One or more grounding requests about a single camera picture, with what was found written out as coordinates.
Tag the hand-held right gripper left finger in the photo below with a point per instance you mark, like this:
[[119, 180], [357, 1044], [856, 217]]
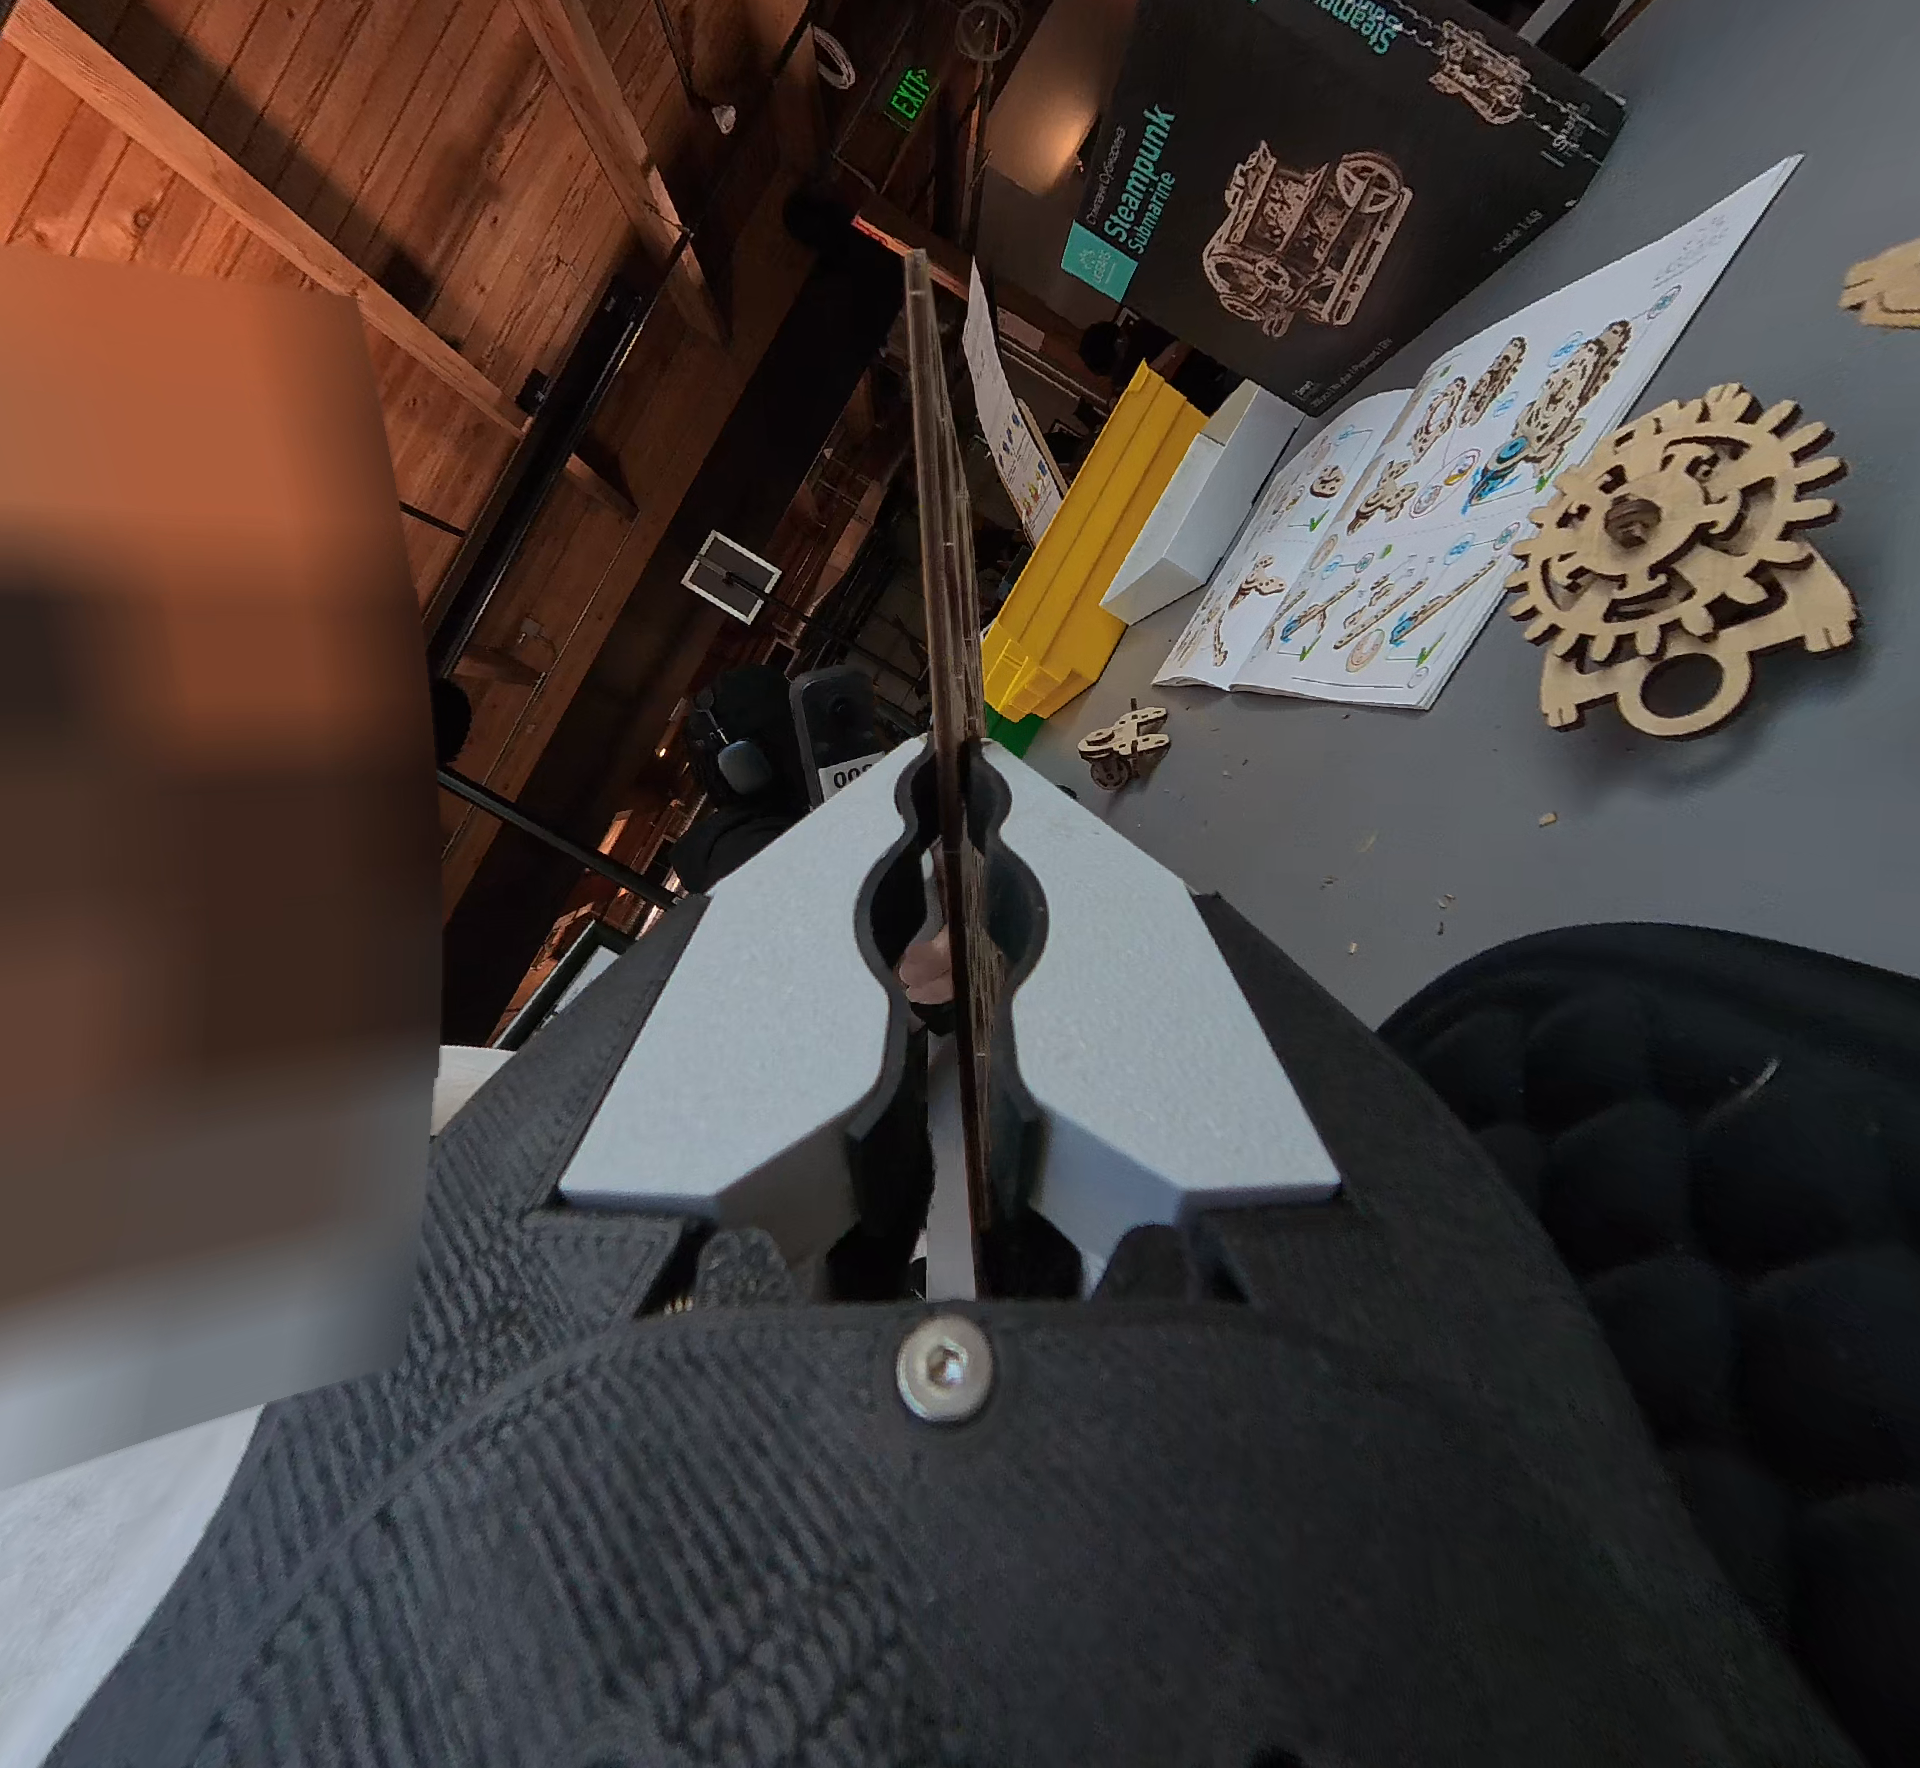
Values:
[[720, 1048]]

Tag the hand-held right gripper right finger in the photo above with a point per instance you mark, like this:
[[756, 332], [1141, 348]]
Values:
[[1156, 1048]]

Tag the wooden puzzle parts sheet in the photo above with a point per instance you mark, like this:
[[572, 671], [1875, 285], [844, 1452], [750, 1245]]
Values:
[[947, 568]]

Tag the person's left hand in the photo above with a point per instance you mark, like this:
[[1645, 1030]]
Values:
[[924, 967]]

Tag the green plastic bin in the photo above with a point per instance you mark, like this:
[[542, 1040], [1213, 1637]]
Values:
[[1008, 733]]

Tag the white square ceiling light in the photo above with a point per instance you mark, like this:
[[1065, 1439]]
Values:
[[731, 576]]

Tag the yellow plastic bin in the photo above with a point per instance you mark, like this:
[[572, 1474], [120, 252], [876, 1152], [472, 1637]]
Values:
[[1074, 568]]

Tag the small wooden wheeled assembly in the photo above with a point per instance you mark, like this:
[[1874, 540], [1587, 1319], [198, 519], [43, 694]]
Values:
[[1122, 744]]

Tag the white illustrated poster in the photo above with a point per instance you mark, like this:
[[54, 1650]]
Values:
[[1002, 419]]

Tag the white cardboard box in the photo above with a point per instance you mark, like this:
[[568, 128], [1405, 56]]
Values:
[[1185, 525]]

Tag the green emergency sign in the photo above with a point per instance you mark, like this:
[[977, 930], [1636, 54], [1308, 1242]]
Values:
[[910, 93]]

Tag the wooden gear assembly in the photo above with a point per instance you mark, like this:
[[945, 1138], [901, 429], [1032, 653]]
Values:
[[1771, 598]]

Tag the black puzzle kit box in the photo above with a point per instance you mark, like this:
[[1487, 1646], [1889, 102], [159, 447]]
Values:
[[1426, 164]]

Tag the person's white shirt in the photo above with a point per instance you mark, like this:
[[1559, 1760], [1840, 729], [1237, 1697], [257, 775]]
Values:
[[90, 1617]]

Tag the illustrated instruction booklet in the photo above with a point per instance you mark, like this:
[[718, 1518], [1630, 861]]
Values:
[[1636, 299]]

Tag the loose wooden puzzle piece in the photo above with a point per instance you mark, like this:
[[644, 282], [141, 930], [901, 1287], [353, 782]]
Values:
[[1891, 285]]

